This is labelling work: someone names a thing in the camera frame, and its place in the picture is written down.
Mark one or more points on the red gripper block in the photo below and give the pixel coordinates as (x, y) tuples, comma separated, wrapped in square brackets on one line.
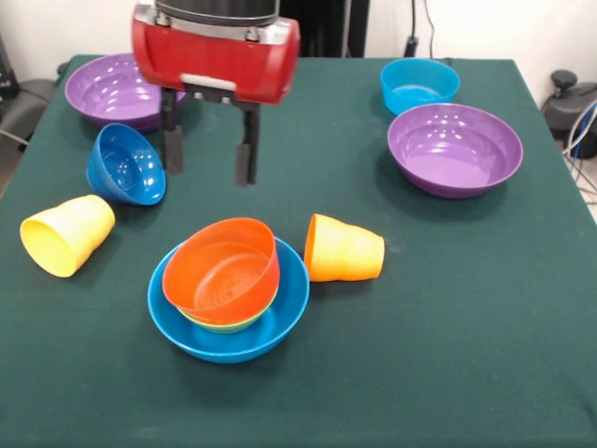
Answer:
[(214, 60)]

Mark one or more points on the dark blue plastic bowl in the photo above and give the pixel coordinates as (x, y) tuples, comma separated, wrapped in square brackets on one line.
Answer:
[(126, 163)]

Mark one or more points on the orange-red plastic bowl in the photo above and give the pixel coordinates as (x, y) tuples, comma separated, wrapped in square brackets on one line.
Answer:
[(224, 275)]

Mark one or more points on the yellow plastic cup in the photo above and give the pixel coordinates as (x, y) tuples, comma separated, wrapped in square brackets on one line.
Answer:
[(65, 238)]

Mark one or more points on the orange plastic cup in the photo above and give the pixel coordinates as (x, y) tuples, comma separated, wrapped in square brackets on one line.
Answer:
[(345, 254)]

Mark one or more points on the large light blue bowl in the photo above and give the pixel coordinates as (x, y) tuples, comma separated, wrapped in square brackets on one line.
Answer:
[(289, 303)]

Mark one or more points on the green plastic bowl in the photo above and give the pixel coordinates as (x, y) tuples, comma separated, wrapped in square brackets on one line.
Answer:
[(233, 328)]

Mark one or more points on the purple plastic bowl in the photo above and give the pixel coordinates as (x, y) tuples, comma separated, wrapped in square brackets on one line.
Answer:
[(107, 98), (454, 149)]

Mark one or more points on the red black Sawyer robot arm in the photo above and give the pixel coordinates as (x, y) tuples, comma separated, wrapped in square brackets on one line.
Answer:
[(214, 9)]

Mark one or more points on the black office chair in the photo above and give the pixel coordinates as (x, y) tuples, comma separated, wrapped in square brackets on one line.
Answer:
[(28, 98)]

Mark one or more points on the small light blue bowl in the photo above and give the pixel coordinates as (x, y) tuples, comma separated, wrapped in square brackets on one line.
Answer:
[(420, 88)]

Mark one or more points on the dark green tablecloth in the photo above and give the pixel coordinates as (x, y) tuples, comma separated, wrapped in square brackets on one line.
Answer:
[(420, 326)]

